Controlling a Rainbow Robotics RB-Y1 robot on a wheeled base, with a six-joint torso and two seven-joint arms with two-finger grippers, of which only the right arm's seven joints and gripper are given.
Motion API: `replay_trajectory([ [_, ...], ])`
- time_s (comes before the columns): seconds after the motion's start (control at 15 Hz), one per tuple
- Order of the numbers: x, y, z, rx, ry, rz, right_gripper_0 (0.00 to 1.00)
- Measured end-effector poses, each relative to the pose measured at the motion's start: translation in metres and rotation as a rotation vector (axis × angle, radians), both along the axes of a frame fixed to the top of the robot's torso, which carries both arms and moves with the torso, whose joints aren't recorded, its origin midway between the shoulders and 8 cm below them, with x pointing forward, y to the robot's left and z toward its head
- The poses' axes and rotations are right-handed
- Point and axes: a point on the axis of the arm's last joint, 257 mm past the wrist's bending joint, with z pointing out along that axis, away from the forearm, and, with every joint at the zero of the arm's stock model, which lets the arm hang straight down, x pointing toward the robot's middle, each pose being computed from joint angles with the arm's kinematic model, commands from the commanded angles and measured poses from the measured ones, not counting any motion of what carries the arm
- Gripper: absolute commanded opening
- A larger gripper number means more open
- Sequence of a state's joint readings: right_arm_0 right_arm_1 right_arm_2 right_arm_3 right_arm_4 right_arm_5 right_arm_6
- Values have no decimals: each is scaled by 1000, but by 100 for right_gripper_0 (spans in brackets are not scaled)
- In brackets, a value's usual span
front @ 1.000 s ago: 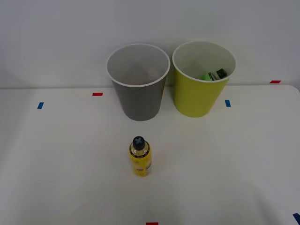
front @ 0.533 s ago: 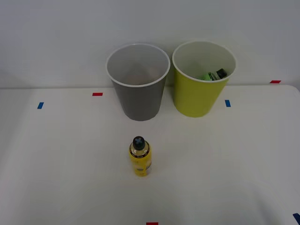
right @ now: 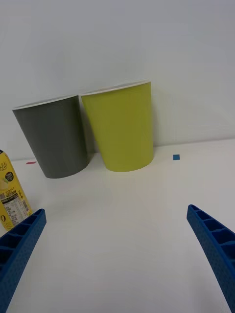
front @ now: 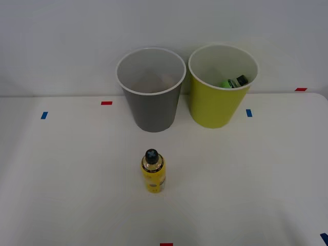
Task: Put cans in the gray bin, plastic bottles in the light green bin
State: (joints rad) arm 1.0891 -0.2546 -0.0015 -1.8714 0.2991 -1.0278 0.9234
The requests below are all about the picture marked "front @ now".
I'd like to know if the yellow-green plastic waste bin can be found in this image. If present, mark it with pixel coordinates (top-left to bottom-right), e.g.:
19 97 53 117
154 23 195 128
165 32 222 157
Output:
188 44 259 129

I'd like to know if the green bottle with black cap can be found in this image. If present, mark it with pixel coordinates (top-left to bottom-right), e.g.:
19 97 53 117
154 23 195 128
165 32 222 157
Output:
220 74 249 89

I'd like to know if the yellow bottle with black cap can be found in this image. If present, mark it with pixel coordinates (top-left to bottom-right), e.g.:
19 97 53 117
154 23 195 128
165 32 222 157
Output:
140 148 167 194

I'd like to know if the grey plastic waste bin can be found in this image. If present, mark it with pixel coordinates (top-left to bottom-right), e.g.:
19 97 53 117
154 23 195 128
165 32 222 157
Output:
115 47 187 133

